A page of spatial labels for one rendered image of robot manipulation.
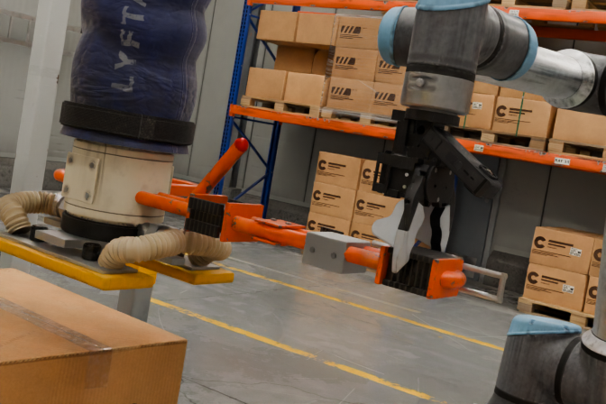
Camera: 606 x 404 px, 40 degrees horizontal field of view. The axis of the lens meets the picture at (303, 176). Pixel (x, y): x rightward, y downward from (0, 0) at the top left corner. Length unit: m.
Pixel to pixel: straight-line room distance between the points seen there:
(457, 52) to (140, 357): 0.82
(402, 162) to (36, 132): 3.65
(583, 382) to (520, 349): 0.15
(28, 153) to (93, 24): 3.20
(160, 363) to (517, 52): 0.86
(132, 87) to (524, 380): 1.05
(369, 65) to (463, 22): 8.44
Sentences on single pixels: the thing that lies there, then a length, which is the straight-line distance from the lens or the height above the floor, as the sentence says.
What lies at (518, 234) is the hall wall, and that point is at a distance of 10.05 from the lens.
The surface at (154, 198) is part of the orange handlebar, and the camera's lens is 1.36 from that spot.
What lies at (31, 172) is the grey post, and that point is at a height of 0.94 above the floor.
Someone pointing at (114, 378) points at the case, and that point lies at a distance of 1.54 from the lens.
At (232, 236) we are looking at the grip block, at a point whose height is 1.20.
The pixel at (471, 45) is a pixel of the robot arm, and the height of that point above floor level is 1.51.
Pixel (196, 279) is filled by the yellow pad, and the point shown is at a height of 1.10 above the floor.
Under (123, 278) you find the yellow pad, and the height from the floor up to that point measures 1.11.
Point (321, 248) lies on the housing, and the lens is 1.14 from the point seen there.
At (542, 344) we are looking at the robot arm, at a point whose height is 1.02.
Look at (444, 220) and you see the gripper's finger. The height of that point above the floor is 1.29.
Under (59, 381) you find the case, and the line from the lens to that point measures 1.47.
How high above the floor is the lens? 1.37
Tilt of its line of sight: 3 degrees down
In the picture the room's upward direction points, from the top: 10 degrees clockwise
